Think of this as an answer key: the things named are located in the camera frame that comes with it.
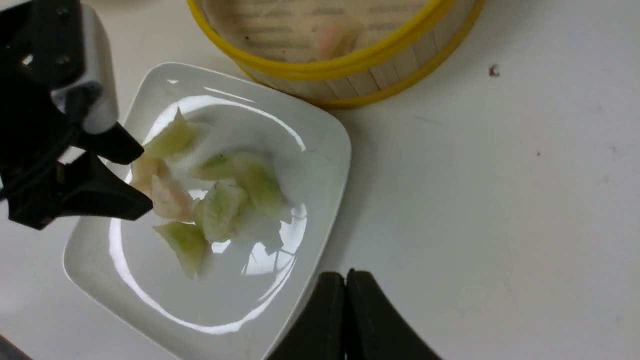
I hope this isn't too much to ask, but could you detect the green dumpling on plate left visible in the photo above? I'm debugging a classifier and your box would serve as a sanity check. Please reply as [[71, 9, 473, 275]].
[[143, 107, 213, 159]]

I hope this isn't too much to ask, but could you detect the green dumpling on plate upright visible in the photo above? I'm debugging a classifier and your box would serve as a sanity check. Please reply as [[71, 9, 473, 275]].
[[232, 152, 286, 220]]

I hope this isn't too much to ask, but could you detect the white square plate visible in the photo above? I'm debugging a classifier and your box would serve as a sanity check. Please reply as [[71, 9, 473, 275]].
[[63, 63, 351, 360]]

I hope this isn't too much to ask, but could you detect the green dumpling on plate centre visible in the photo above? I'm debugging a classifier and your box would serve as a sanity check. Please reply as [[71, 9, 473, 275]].
[[188, 152, 235, 182]]

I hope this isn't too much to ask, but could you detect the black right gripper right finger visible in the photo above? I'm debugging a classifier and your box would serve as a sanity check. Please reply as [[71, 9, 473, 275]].
[[346, 269, 441, 360]]

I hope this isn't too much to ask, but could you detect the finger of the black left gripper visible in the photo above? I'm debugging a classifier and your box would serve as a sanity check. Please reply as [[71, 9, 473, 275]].
[[7, 152, 153, 231], [75, 122, 144, 166]]

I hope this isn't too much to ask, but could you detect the pale pink dumpling on plate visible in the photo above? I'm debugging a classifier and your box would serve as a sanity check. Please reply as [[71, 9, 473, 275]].
[[130, 153, 170, 197]]

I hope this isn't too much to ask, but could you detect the yellow rimmed bamboo steamer basket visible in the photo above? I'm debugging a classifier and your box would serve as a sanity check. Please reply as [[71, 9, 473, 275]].
[[187, 0, 485, 109]]

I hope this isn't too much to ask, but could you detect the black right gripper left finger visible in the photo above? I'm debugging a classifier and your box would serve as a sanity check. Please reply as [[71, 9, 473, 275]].
[[268, 272, 346, 360]]

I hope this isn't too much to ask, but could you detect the green dumpling on plate bottom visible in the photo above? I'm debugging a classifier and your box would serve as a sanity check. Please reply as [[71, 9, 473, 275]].
[[151, 221, 209, 280]]

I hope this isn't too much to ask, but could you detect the small dark crumb on table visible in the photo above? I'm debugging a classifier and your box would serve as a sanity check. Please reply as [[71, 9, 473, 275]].
[[488, 64, 501, 78]]

